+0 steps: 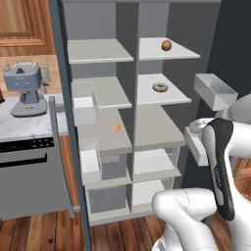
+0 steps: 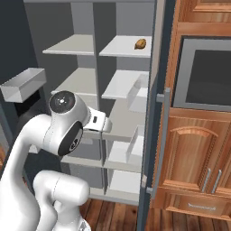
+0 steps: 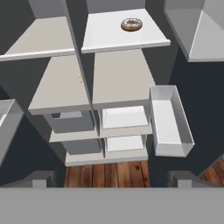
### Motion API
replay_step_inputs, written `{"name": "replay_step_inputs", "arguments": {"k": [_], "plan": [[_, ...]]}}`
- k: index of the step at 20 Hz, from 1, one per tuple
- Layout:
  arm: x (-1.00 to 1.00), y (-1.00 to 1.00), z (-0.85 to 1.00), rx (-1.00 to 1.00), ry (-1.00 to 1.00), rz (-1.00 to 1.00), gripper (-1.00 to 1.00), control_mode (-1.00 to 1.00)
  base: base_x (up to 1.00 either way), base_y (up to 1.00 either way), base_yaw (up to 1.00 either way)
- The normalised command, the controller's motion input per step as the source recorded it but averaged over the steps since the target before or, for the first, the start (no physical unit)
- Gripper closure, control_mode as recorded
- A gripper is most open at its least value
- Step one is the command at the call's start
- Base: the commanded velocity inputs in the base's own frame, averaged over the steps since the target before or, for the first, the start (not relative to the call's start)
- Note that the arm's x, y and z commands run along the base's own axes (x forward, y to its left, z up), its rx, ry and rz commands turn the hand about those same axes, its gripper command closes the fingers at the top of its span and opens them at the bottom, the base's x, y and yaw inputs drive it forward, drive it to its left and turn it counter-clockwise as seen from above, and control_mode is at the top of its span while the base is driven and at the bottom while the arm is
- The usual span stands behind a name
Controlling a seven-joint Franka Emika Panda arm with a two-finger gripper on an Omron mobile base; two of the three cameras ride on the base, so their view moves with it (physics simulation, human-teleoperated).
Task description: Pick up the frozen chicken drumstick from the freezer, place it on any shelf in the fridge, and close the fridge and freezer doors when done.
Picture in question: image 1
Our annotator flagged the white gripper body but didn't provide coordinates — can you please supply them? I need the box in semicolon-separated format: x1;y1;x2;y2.
190;118;214;132

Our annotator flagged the white fridge door bin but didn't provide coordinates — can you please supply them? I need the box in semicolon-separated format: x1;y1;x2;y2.
183;125;210;168
193;73;239;112

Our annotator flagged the grey fridge shelf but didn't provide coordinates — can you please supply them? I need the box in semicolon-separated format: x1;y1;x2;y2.
134;104;187;152

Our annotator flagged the white fridge shelf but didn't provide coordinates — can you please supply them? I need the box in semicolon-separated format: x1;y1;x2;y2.
136;73;192;107
138;36;201;62
132;148;182;183

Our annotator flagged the dark grey fridge door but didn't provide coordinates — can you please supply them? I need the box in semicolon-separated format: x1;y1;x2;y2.
180;0;251;191

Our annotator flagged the grey freezer shelf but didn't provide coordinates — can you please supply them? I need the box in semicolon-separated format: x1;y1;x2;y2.
75;107;133;157
71;75;133;110
67;38;134;65

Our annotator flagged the grey freezer drawer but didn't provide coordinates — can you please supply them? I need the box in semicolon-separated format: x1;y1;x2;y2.
100;153;129;181
87;184;128;215

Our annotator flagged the grey two-door fridge cabinet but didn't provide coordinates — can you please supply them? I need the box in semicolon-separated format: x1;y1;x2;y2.
62;0;224;227

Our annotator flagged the white freezer door bin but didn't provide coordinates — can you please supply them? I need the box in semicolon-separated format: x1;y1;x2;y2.
71;80;100;127
78;137;103;184

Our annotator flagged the dark grey freezer door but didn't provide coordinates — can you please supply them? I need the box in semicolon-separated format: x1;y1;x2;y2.
48;0;93;251

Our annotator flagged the brown glazed doughnut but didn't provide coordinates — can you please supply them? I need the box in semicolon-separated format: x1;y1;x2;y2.
152;81;170;93

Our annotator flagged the brown round fruit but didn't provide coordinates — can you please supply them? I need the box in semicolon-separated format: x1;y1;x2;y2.
161;39;174;52

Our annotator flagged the wooden base cupboard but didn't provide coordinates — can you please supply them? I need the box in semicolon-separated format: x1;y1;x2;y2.
58;134;81;208

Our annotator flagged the grey coffee machine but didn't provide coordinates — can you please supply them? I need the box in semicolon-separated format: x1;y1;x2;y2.
2;60;49;119

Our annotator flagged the grey dishwasher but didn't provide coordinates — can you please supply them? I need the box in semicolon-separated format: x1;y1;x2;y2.
0;96;75;221

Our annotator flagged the grey wall socket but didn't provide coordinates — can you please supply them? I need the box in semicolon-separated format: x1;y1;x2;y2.
38;66;52;83

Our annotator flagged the black dishwasher handle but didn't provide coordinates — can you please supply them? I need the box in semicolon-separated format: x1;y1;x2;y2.
0;153;49;169

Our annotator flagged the wooden wall cupboard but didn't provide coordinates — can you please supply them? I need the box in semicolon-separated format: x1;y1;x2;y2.
0;0;57;48

